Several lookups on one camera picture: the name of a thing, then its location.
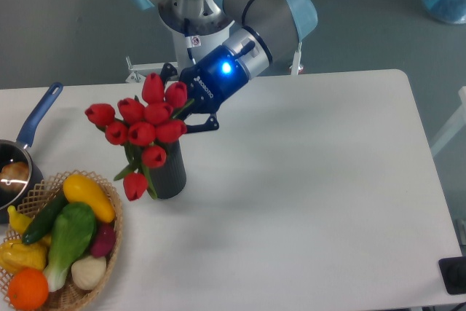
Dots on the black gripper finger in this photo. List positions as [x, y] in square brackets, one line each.
[210, 124]
[168, 73]

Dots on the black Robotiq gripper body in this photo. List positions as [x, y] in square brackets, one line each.
[214, 79]

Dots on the red tulip bouquet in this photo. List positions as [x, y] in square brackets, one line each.
[145, 127]

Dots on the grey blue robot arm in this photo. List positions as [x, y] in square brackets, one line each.
[273, 28]

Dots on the dark grey ribbed vase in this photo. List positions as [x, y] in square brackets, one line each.
[170, 179]

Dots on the yellow squash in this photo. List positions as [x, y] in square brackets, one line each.
[79, 188]

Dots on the purple red radish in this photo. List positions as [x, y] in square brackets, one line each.
[104, 241]

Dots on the green bok choy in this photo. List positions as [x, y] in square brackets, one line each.
[71, 235]

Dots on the browned bread roll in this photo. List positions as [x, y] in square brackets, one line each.
[14, 177]

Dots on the woven wicker basket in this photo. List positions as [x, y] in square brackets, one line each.
[69, 297]

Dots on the white garlic bulb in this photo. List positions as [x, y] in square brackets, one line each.
[87, 272]

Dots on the dark green cucumber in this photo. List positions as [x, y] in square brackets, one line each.
[43, 222]

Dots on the small yellow pepper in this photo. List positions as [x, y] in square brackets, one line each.
[18, 221]

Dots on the yellow pumpkin gourd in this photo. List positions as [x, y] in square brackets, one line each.
[16, 256]

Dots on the orange fruit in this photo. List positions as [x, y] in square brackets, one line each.
[28, 289]

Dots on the black device at edge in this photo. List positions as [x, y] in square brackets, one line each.
[453, 274]

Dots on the blue handled saucepan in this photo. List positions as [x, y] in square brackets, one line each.
[17, 151]

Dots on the white frame at right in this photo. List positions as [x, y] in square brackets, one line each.
[450, 128]

